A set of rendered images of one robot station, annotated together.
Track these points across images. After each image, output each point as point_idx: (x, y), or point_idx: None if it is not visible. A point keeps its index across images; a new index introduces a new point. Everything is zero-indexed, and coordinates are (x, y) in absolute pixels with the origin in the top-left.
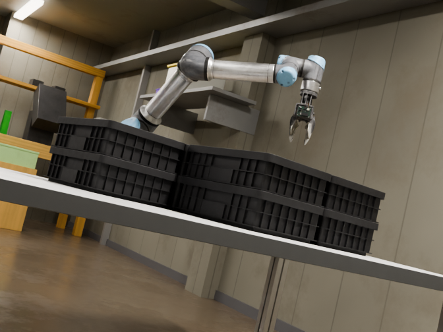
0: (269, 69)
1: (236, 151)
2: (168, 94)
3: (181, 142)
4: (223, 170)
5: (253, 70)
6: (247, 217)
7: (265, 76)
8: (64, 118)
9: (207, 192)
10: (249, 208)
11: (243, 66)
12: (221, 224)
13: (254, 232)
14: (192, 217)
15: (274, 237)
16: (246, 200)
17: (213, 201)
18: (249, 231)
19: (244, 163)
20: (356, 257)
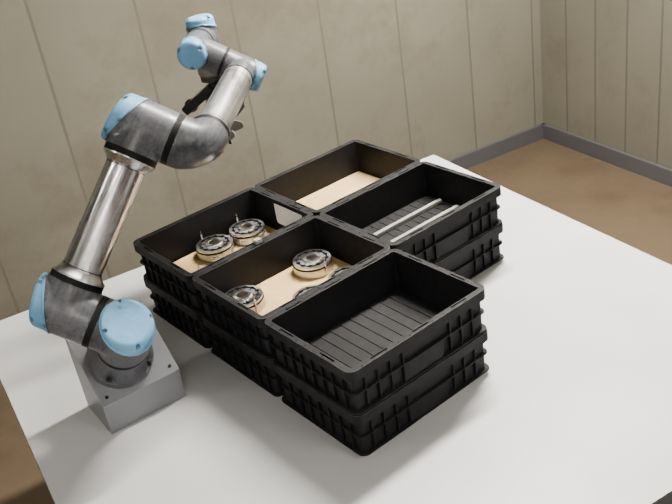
0: (249, 79)
1: (466, 208)
2: (125, 218)
3: (400, 250)
4: (455, 236)
5: (244, 94)
6: (494, 253)
7: (248, 91)
8: (375, 362)
9: None
10: (493, 245)
11: (238, 97)
12: (527, 275)
13: (515, 257)
14: (550, 289)
15: (539, 245)
16: (487, 242)
17: (455, 271)
18: (546, 257)
19: (473, 212)
20: (537, 209)
